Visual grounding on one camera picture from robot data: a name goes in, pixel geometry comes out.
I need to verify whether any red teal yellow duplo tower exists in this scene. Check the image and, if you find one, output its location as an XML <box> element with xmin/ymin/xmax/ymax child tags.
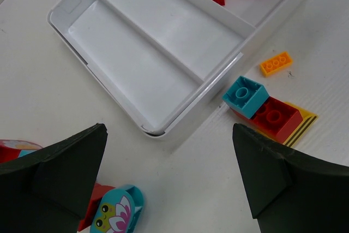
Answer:
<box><xmin>0</xmin><ymin>139</ymin><xmax>42</xmax><ymax>164</ymax></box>

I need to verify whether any teal red yellow duplo stack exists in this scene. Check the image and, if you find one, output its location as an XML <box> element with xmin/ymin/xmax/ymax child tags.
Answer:
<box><xmin>222</xmin><ymin>76</ymin><xmax>318</xmax><ymax>147</ymax></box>

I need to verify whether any orange lego brick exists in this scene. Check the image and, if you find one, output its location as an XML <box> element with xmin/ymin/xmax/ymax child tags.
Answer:
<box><xmin>260</xmin><ymin>51</ymin><xmax>293</xmax><ymax>77</ymax></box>

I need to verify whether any white three-compartment tray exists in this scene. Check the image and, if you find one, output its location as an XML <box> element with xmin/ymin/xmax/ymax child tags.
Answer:
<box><xmin>47</xmin><ymin>0</ymin><xmax>303</xmax><ymax>139</ymax></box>

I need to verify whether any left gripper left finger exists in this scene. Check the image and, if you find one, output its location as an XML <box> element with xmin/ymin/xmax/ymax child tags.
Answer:
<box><xmin>1</xmin><ymin>123</ymin><xmax>107</xmax><ymax>232</ymax></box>

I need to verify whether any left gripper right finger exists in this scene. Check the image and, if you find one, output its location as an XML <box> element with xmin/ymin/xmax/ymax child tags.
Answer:
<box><xmin>232</xmin><ymin>123</ymin><xmax>348</xmax><ymax>232</ymax></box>

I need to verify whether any teal frog duplo piece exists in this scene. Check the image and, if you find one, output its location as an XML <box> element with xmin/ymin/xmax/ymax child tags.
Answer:
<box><xmin>77</xmin><ymin>183</ymin><xmax>145</xmax><ymax>233</ymax></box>

